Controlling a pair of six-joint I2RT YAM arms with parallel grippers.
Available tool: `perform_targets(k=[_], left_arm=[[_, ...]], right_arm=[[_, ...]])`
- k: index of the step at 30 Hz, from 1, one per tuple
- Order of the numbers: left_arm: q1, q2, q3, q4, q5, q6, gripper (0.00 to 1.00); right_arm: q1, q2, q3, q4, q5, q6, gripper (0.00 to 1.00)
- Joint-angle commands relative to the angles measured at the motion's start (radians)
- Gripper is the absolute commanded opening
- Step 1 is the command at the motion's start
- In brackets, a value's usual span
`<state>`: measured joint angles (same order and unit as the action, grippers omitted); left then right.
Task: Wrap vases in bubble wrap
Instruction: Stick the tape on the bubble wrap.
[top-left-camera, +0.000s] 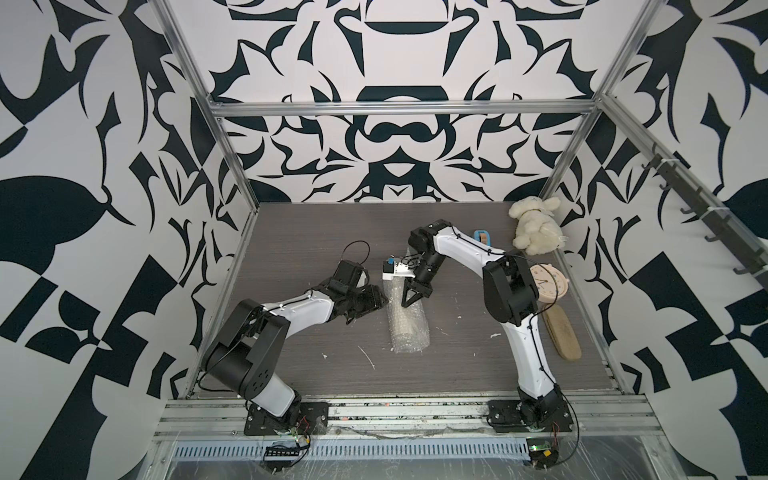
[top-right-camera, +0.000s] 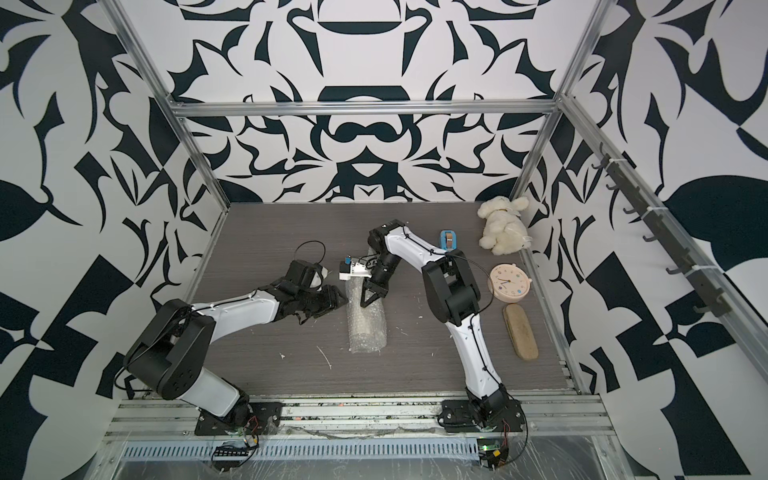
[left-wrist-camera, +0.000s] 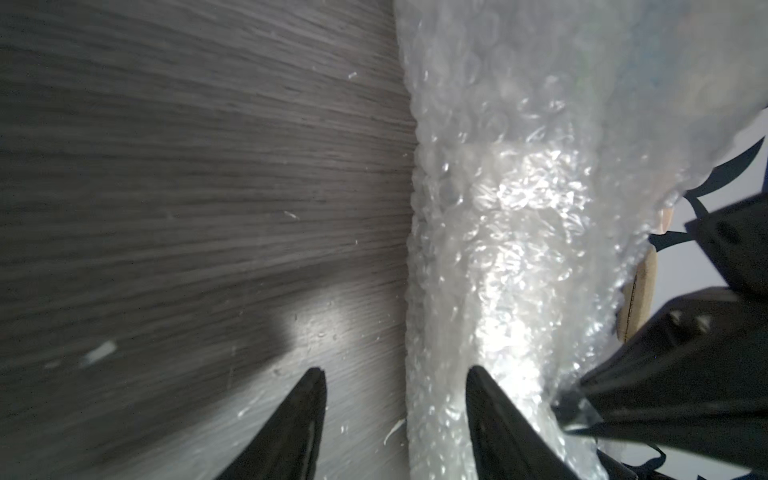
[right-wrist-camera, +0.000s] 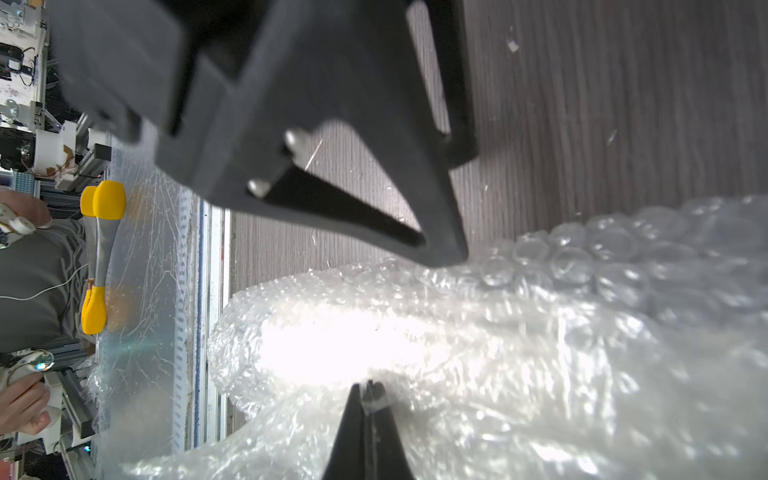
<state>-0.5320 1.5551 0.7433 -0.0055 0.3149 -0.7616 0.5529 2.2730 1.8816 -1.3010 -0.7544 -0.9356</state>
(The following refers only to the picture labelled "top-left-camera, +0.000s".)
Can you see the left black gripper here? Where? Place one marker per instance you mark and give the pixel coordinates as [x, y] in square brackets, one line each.
[374, 300]

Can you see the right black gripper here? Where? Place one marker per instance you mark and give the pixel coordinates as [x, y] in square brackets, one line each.
[416, 290]

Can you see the blue tape dispenser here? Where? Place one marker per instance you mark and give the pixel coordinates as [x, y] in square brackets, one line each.
[482, 236]

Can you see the clear bubble wrap sheet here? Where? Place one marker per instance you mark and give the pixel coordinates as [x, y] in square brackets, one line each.
[408, 326]

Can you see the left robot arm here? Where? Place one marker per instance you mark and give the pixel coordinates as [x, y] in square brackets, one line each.
[245, 352]

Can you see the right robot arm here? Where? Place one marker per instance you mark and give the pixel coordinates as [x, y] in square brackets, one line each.
[511, 298]

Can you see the cream plush teddy bear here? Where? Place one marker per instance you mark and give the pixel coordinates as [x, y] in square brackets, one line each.
[537, 232]

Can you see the pink round alarm clock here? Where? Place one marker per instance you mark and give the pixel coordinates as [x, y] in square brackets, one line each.
[550, 282]

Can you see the tan oval case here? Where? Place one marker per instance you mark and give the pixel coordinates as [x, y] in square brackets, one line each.
[562, 333]

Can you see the left black electronics board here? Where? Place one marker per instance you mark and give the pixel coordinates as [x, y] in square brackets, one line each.
[281, 455]

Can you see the black electronics board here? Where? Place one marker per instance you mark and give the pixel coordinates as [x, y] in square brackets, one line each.
[543, 455]
[281, 455]

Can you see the right black electronics board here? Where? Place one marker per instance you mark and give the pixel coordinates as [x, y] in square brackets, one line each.
[543, 455]

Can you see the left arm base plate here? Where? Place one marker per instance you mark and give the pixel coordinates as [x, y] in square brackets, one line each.
[301, 418]

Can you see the white perforated cable duct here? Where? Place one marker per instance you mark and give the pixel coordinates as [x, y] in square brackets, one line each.
[364, 449]

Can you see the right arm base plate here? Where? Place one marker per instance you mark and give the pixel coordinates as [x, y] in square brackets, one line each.
[529, 416]

